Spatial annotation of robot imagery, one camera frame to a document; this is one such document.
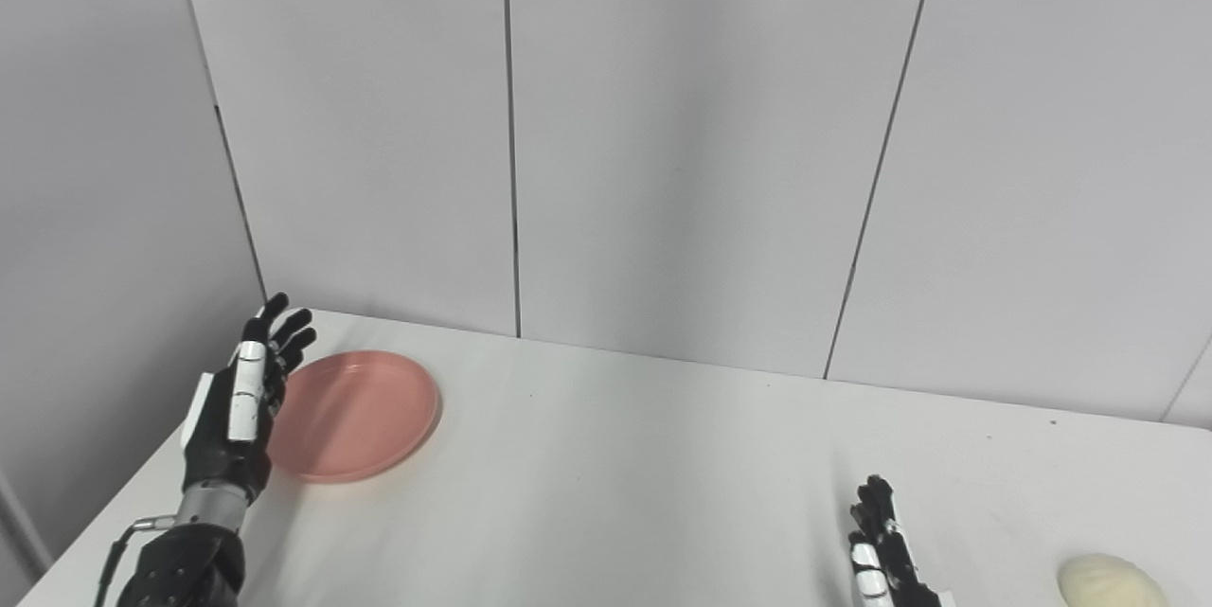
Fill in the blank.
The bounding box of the cream steamed bun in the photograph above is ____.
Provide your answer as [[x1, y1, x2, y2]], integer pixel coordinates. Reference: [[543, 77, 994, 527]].
[[1058, 554, 1170, 607]]

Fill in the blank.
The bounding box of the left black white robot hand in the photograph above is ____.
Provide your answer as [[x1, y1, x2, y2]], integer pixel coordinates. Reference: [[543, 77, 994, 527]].
[[179, 293, 318, 506]]

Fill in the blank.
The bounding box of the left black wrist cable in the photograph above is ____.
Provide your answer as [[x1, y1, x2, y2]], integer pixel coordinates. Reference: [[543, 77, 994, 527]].
[[91, 515, 179, 607]]

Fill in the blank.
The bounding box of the pink round plate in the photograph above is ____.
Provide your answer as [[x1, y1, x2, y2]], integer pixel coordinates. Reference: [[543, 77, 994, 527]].
[[266, 350, 442, 484]]

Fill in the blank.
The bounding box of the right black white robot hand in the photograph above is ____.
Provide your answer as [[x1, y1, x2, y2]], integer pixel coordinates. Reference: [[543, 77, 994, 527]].
[[848, 475, 955, 607]]

